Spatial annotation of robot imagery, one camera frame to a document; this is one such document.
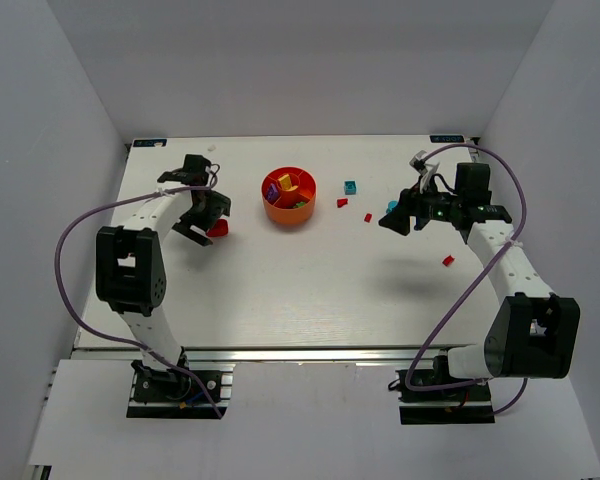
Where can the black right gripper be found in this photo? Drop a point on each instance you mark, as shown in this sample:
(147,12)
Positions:
(408,208)

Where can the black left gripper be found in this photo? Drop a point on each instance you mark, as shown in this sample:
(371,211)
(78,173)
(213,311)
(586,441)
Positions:
(200,220)

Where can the red rounded lego brick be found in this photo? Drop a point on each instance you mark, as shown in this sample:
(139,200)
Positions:
(219,229)

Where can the purple 2x2 lego brick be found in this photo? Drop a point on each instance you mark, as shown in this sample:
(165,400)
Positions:
(272,193)

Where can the yellow 2x3 lego brick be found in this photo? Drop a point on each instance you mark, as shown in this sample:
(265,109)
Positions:
(287,182)

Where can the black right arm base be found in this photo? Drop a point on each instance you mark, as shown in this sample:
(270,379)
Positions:
(452,406)

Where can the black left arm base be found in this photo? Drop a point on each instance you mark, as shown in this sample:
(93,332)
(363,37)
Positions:
(166,395)

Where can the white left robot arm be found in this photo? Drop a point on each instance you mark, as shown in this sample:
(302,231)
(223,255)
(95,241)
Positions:
(130,270)

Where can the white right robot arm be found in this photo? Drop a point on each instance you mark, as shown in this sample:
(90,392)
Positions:
(534,332)

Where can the teal rounded lego brick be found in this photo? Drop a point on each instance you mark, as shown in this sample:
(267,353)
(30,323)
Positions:
(391,205)

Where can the teal square lego brick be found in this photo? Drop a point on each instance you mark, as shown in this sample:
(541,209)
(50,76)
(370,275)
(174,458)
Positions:
(350,187)

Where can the red lego piece right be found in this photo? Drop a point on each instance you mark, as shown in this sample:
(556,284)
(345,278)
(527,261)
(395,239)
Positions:
(448,260)

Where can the blue label top right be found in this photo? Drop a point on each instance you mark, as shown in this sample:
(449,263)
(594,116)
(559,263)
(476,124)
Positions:
(446,139)

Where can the blue label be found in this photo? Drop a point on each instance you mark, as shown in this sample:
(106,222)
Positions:
(149,143)
(446,139)

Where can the blue label top left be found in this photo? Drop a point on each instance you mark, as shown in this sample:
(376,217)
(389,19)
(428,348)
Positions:
(149,143)

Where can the orange round divided container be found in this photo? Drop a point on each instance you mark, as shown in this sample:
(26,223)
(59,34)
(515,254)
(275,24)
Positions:
(281,212)

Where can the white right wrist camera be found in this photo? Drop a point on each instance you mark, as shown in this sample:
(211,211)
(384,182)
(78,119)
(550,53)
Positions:
(426,172)

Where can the aluminium front table rail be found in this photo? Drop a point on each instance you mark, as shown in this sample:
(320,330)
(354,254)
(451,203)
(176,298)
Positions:
(262,355)

